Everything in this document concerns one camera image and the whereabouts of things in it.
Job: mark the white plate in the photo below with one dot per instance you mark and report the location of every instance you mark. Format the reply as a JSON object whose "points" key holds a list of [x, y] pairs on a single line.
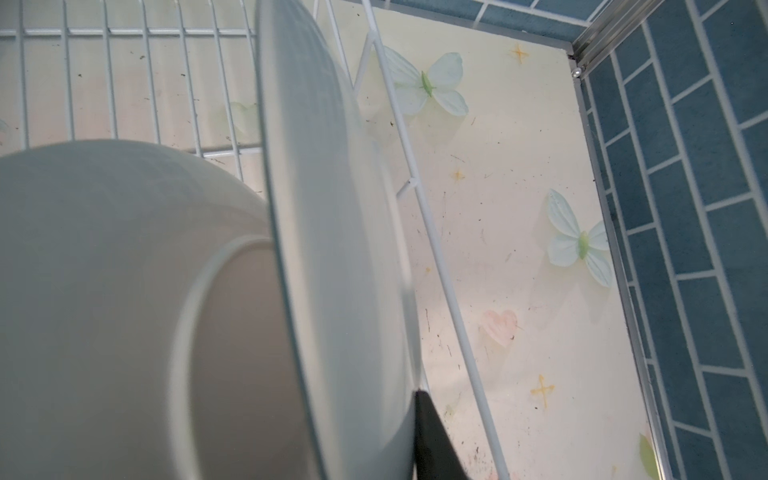
{"points": [[342, 253], [144, 332]]}

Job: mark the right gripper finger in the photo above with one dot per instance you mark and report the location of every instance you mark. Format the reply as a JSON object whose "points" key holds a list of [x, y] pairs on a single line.
{"points": [[435, 456]]}

